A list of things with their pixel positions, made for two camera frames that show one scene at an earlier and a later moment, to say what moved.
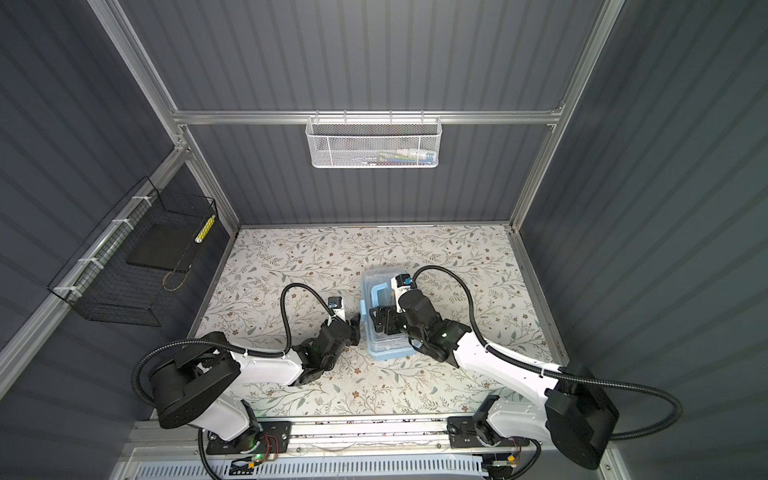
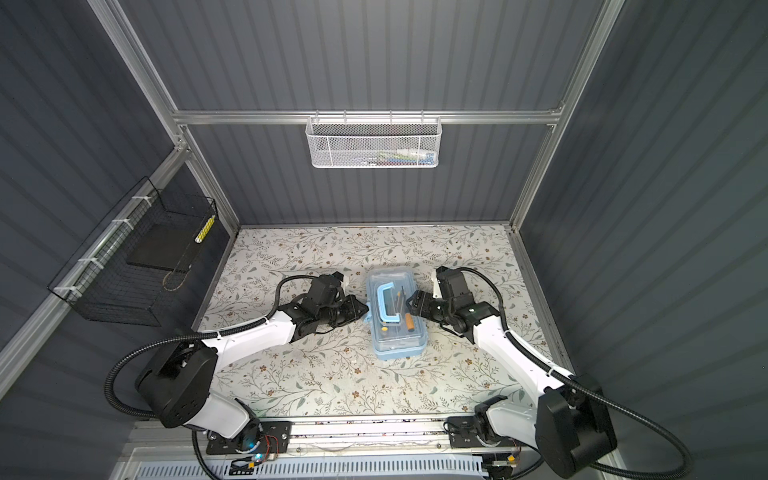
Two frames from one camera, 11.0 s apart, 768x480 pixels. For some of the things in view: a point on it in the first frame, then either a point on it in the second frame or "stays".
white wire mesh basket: (373, 142) stays
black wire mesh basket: (131, 266) stays
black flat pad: (166, 246) stays
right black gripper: (379, 321) -> (422, 299)
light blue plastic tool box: (378, 291) stays
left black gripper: (354, 330) -> (353, 304)
